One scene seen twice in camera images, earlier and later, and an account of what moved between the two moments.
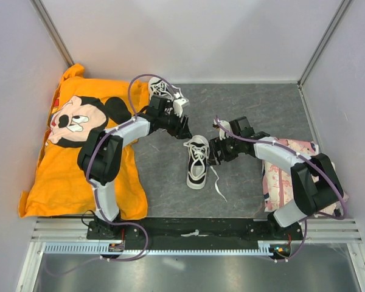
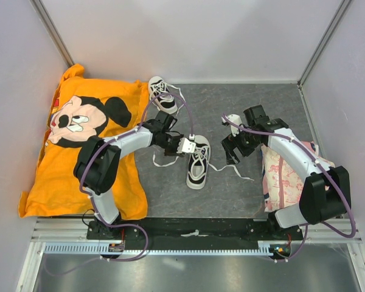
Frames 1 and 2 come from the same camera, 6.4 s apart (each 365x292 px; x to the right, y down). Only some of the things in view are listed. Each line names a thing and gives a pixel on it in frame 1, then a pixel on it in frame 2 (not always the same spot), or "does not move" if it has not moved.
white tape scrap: [194, 233] does not move
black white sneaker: [157, 86] does not move
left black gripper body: [173, 123] -> [170, 145]
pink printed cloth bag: [277, 184] does not move
